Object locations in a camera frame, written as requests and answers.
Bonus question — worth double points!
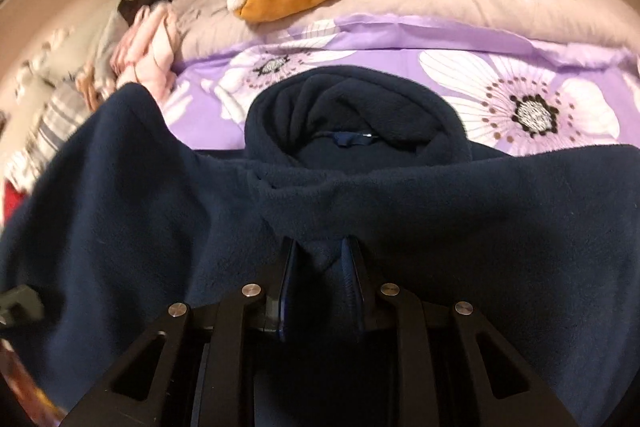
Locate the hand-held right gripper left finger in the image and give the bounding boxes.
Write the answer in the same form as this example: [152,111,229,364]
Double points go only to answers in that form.
[60,237,304,427]

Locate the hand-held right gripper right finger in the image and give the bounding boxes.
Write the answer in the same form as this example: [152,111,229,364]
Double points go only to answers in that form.
[340,237,581,427]

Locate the navy fleece jacket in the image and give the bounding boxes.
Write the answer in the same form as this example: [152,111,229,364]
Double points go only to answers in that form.
[0,66,640,427]

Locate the red cloth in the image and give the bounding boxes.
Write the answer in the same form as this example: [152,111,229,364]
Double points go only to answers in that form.
[2,181,31,228]

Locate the plaid cloth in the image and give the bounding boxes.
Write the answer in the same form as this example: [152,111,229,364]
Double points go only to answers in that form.
[5,82,93,190]

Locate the purple floral bedsheet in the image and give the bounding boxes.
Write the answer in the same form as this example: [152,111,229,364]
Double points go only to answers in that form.
[157,16,640,158]

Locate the pink garment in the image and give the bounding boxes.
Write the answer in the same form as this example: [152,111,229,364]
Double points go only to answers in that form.
[111,4,181,100]

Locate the dark cloth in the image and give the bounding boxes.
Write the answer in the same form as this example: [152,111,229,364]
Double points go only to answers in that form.
[117,0,173,25]

